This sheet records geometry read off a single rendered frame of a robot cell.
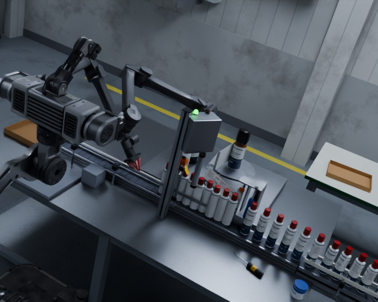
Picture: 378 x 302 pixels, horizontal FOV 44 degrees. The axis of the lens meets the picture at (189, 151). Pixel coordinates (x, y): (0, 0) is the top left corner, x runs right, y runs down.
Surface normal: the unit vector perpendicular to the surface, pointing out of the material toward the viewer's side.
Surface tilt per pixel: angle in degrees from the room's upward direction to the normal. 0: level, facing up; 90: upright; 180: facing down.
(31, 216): 0
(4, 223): 0
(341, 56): 90
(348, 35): 90
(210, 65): 90
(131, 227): 0
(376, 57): 90
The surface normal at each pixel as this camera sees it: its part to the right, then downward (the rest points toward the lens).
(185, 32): -0.45, 0.35
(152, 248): 0.22, -0.85
